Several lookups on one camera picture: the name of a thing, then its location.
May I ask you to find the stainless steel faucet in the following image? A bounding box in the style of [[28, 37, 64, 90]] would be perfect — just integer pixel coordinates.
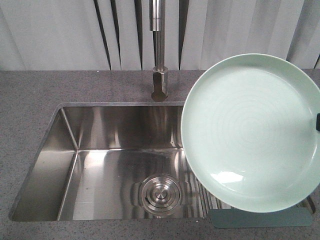
[[149, 0, 168, 102]]

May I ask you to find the white pleated curtain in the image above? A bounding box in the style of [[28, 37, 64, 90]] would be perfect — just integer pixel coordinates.
[[0, 0, 320, 71]]

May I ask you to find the round steel sink drain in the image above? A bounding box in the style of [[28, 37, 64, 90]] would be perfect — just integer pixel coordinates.
[[139, 174, 182, 217]]

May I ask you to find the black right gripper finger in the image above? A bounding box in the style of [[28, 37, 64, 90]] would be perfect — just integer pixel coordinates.
[[315, 113, 320, 131]]

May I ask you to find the roll-up dish drying rack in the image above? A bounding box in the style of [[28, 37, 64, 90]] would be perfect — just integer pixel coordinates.
[[184, 146, 320, 229]]

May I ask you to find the light green round plate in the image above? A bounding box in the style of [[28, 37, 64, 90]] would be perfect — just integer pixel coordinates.
[[180, 53, 320, 214]]

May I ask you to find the stainless steel sink basin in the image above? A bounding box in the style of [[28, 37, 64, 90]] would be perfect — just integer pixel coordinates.
[[11, 102, 230, 222]]

